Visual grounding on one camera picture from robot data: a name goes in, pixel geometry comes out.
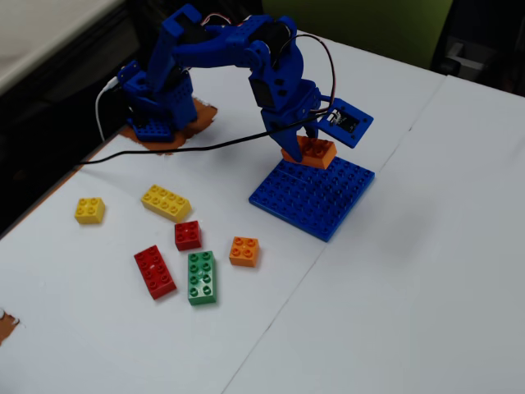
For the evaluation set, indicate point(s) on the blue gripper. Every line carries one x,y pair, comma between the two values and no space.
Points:
287,123

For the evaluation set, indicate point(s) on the orange 2x4 block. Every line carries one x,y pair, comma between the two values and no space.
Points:
316,154

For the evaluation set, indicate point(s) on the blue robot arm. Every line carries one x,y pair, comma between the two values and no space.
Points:
225,47

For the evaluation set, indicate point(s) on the orange 2x2 block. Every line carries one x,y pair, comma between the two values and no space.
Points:
244,252

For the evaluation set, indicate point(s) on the red 2x2 block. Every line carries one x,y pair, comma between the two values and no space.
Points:
188,236

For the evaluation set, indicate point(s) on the yellow 2x4 block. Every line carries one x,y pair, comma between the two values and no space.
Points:
166,203

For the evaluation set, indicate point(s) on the green 2x4 block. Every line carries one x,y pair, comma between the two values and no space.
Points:
202,279

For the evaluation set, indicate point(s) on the red 2x4 block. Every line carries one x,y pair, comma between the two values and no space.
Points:
155,273

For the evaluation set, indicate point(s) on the yellow 2x2 block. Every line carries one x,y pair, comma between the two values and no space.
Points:
89,211

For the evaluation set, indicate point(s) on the blue 8x8 baseplate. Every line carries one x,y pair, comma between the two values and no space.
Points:
311,201

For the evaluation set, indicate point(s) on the green partition panel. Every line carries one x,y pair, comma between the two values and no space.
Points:
369,24

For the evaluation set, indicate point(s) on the white side table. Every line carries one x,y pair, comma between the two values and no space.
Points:
41,33

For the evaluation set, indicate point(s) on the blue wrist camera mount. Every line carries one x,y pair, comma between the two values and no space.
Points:
363,133

